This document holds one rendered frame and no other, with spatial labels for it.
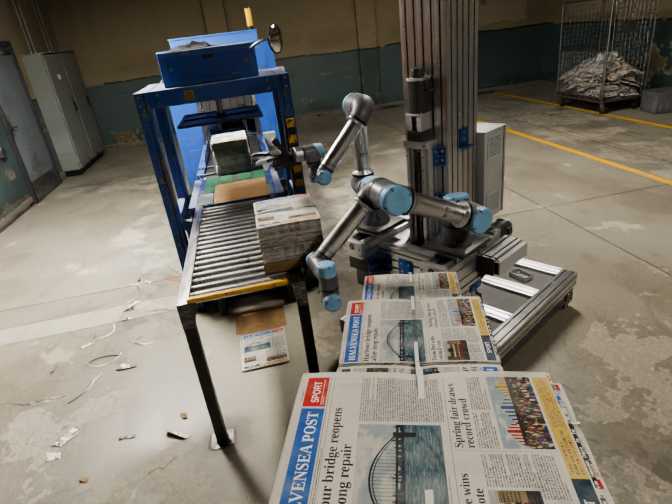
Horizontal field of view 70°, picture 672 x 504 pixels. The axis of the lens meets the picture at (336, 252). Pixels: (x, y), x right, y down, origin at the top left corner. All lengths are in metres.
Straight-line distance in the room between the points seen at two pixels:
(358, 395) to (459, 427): 0.15
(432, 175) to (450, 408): 1.74
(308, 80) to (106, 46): 3.95
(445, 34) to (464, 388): 1.75
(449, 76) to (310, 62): 8.60
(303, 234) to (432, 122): 0.80
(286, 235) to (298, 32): 8.83
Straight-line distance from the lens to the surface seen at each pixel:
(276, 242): 2.12
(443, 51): 2.26
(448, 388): 0.73
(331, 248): 1.94
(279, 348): 3.06
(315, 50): 10.79
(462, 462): 0.64
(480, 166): 2.55
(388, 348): 1.19
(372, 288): 1.90
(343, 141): 2.36
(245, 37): 5.60
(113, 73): 10.90
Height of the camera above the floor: 1.78
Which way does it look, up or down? 25 degrees down
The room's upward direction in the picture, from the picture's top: 7 degrees counter-clockwise
